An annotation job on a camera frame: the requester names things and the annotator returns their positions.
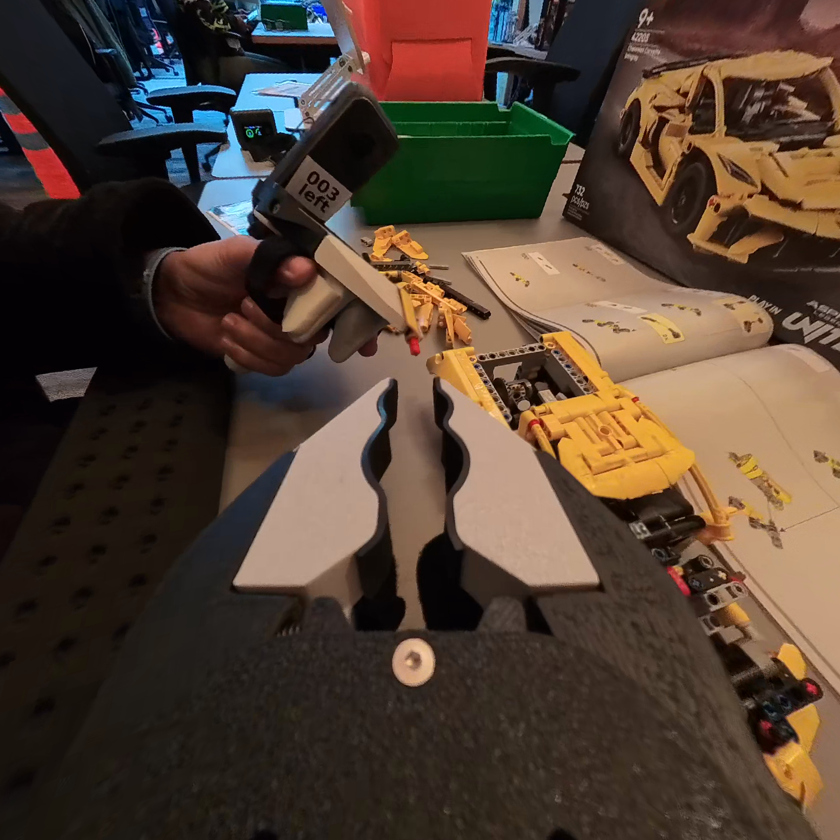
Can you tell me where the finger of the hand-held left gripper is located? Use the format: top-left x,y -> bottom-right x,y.
314,235 -> 409,332
328,301 -> 389,363

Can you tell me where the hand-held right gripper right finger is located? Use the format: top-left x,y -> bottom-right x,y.
420,379 -> 601,630

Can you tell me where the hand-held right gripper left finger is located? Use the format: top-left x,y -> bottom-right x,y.
233,379 -> 404,631

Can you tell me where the pile of yellow brick parts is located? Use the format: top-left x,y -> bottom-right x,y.
361,225 -> 492,349

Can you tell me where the yellow toy brick car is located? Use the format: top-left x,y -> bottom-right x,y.
427,331 -> 824,808

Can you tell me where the grey desk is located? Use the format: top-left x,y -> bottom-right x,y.
197,72 -> 840,840

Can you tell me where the person's left hand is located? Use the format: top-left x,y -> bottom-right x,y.
154,235 -> 382,376

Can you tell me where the white lattice stand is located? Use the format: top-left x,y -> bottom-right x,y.
298,0 -> 370,120

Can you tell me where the small black display device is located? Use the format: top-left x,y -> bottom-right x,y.
230,108 -> 278,160

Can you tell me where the green storage bin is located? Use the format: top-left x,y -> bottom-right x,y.
351,100 -> 575,226

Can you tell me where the orange carry bag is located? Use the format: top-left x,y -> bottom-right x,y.
341,0 -> 492,102

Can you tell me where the black office chair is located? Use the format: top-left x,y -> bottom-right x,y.
98,125 -> 227,186
484,0 -> 647,109
146,84 -> 237,127

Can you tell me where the open instruction booklet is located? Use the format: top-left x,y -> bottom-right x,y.
462,236 -> 840,664

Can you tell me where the orange traffic cone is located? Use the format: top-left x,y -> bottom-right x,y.
0,87 -> 81,199

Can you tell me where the toy car set box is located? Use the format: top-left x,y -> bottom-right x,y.
564,0 -> 840,368

